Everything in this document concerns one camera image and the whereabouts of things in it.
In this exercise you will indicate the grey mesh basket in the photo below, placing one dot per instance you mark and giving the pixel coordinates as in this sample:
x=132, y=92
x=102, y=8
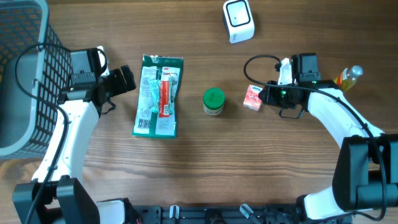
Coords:
x=34, y=68

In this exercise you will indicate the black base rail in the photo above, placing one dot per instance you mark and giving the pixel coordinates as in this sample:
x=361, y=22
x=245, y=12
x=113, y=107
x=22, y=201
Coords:
x=285, y=213

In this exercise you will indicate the red white small packet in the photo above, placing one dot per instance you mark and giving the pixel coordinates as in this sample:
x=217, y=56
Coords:
x=165, y=102

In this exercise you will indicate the teal white small packet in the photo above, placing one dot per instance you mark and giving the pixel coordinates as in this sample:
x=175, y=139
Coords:
x=155, y=93

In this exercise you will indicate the red Kleenex tissue pack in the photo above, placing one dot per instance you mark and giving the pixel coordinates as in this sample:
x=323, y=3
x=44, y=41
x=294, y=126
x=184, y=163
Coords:
x=251, y=99

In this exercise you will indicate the yellow dish soap bottle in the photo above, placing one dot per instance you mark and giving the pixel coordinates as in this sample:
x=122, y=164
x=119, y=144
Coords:
x=348, y=77

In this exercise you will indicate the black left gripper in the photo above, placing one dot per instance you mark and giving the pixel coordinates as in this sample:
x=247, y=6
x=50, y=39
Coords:
x=119, y=75

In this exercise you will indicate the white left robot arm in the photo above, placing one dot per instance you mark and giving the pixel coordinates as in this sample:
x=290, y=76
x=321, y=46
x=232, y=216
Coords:
x=55, y=193

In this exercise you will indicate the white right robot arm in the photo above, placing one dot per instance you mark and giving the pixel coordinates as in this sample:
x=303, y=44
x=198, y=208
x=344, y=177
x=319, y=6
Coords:
x=365, y=177

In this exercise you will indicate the green lid jar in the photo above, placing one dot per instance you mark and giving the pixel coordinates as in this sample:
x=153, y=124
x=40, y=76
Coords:
x=213, y=101

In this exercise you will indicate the green 3M gloves package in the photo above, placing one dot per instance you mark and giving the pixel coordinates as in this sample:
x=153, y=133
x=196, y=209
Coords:
x=149, y=124

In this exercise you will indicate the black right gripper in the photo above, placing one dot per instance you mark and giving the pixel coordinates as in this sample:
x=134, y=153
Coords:
x=273, y=97

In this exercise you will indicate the white barcode scanner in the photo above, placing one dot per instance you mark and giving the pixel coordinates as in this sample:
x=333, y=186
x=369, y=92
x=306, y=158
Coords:
x=238, y=20

